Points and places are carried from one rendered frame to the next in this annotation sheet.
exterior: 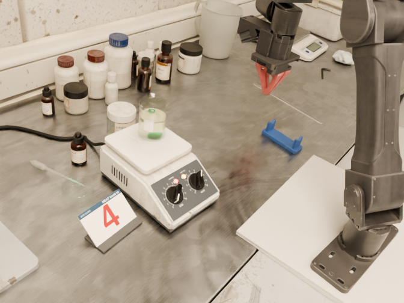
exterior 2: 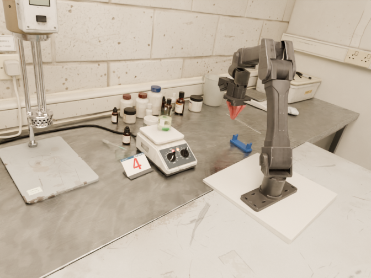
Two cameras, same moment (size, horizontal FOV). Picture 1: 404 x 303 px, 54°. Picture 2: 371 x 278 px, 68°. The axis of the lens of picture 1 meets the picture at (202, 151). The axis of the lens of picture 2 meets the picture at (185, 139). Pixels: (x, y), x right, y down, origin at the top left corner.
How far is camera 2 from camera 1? 30 cm
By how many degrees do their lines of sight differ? 14
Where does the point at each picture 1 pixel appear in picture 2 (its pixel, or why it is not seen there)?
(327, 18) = not seen: hidden behind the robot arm
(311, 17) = not seen: hidden behind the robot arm
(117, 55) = (154, 96)
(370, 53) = (270, 84)
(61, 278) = (107, 186)
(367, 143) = (270, 131)
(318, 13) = not seen: hidden behind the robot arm
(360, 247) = (268, 190)
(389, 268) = (287, 205)
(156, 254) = (157, 183)
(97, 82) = (141, 108)
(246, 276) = (203, 199)
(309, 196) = (249, 170)
